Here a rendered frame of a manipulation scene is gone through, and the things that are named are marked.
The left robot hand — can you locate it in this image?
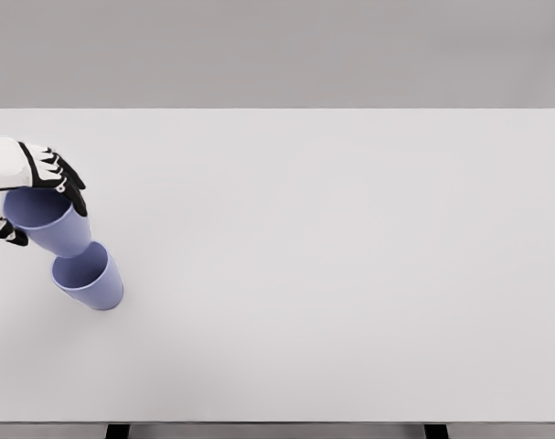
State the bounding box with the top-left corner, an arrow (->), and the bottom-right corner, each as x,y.
0,135 -> 89,248

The lavender blue plastic cup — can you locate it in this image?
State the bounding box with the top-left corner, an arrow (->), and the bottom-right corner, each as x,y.
2,187 -> 93,259
51,241 -> 124,312

